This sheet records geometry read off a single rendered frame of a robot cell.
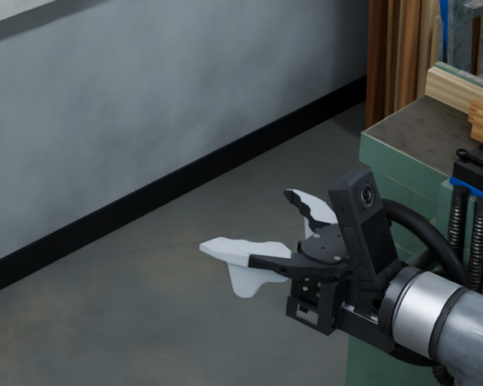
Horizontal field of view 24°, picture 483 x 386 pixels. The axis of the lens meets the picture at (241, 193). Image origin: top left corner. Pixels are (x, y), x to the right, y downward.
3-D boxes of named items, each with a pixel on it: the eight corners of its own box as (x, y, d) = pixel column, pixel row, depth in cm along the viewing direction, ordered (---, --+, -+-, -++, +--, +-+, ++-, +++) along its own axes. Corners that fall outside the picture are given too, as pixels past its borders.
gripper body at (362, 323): (277, 313, 113) (380, 364, 107) (286, 241, 108) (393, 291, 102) (319, 282, 118) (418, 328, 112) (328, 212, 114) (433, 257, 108)
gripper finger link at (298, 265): (248, 276, 107) (339, 282, 107) (248, 263, 106) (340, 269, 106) (248, 250, 111) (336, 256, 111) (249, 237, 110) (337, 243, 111)
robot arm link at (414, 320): (435, 308, 100) (476, 270, 106) (392, 288, 102) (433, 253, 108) (422, 373, 104) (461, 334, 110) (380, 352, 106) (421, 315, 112)
